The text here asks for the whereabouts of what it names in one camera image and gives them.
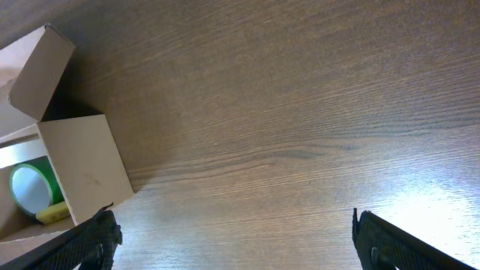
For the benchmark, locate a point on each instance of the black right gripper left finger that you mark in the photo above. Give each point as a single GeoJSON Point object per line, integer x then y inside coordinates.
{"type": "Point", "coordinates": [89, 245]}

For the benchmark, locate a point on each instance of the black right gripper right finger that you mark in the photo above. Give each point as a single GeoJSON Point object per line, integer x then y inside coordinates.
{"type": "Point", "coordinates": [381, 245]}

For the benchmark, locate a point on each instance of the yellow highlighter marker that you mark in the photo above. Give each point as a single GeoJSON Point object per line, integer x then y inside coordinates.
{"type": "Point", "coordinates": [53, 213]}

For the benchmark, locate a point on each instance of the green tape roll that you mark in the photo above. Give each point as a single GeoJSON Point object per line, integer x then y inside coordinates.
{"type": "Point", "coordinates": [34, 186]}

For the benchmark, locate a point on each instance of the open cardboard box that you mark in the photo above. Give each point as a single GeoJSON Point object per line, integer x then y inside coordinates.
{"type": "Point", "coordinates": [36, 122]}

